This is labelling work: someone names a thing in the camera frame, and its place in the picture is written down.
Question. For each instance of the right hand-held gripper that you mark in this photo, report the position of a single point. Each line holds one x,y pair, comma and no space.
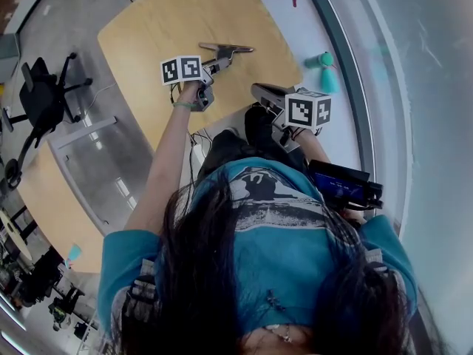
306,111

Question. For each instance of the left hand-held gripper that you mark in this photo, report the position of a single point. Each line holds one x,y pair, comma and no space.
181,69

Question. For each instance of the person's left forearm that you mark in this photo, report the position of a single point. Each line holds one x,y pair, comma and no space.
162,154

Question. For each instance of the person's right forearm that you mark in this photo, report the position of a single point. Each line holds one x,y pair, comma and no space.
318,150

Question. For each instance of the person's left hand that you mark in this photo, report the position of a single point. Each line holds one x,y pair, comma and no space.
187,94

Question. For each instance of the black wrist band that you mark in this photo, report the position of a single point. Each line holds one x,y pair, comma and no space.
297,133

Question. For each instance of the person's black trousers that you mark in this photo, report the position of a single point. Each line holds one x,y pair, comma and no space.
258,131

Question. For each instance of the black device with blue screen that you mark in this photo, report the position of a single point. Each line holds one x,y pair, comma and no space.
340,183

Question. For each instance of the black office chair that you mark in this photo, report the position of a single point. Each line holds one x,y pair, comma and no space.
40,94

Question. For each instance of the blue printed t-shirt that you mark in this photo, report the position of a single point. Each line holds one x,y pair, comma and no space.
266,253

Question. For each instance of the wooden desk with grey legs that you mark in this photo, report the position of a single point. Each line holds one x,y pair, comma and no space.
55,205

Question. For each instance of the dark cross pendant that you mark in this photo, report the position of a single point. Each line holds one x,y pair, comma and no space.
275,301

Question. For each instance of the small teal object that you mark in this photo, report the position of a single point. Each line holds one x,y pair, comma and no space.
74,253

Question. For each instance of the light wooden pedestal table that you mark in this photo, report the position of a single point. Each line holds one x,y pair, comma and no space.
192,20

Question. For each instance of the dark window frame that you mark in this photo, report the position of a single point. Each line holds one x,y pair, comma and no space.
364,131

